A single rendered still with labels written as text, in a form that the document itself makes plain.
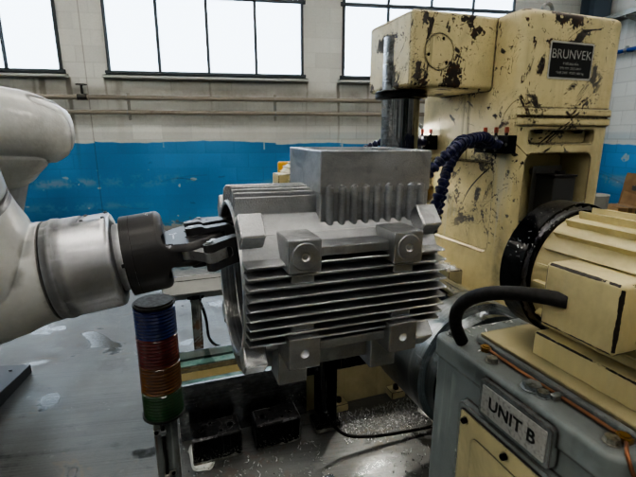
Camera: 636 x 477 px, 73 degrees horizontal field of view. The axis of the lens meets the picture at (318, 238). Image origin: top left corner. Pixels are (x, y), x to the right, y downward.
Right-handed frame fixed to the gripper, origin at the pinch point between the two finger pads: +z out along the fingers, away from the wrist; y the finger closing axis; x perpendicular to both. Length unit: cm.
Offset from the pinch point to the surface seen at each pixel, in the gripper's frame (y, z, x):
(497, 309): 13.4, 35.5, 26.0
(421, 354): 14.2, 20.0, 30.9
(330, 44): 571, 240, -101
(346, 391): 44, 17, 56
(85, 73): 633, -90, -94
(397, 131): 48, 37, -5
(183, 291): 71, -17, 31
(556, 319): -9.8, 22.7, 14.1
